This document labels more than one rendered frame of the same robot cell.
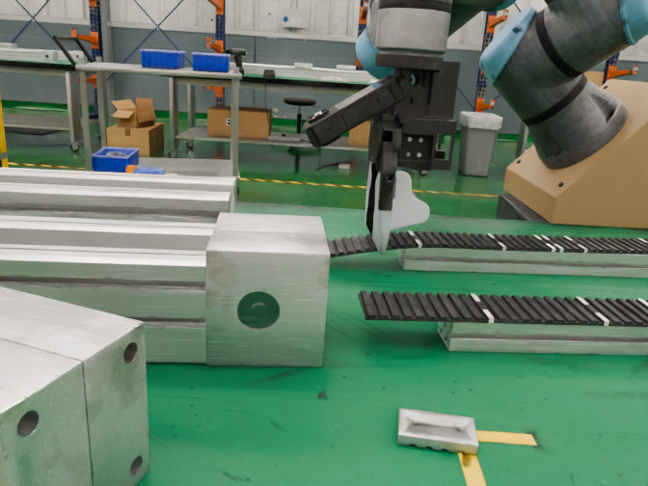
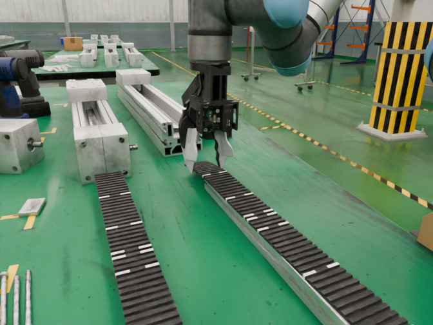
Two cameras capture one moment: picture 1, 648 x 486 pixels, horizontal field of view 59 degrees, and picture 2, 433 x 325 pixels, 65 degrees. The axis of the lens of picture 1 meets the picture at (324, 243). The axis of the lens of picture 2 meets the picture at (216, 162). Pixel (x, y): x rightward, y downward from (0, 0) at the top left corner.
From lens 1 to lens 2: 82 cm
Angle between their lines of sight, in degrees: 68
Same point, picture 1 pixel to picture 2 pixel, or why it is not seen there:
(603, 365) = (98, 251)
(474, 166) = not seen: outside the picture
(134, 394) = (10, 149)
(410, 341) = not seen: hidden behind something
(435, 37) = (194, 51)
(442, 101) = (207, 91)
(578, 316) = (109, 220)
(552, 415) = (46, 233)
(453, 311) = (104, 189)
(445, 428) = (29, 206)
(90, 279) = not seen: hidden behind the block
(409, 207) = (192, 150)
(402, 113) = (201, 95)
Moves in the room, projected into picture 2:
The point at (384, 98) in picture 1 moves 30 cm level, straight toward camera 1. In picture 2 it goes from (194, 86) to (16, 92)
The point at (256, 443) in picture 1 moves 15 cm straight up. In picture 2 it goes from (32, 183) to (16, 109)
